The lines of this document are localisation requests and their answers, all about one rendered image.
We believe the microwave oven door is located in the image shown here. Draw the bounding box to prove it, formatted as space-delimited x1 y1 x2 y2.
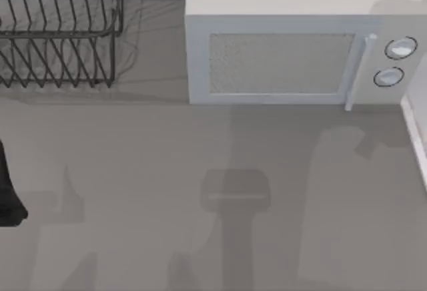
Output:
186 15 383 105

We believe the pale microwave oven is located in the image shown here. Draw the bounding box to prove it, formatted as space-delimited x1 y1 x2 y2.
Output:
184 0 427 112

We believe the small microwave knob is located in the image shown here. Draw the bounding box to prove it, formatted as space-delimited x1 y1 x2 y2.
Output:
373 66 406 87

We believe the large microwave knob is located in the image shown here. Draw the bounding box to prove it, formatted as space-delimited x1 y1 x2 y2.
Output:
384 36 418 60

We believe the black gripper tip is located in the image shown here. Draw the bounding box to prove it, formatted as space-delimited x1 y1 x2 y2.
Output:
0 140 29 228

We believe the pale microwave door handle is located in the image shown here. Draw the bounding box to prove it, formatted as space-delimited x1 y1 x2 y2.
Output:
344 33 378 112

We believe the black wire dish rack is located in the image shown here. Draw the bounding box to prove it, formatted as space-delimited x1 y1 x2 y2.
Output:
0 0 127 89

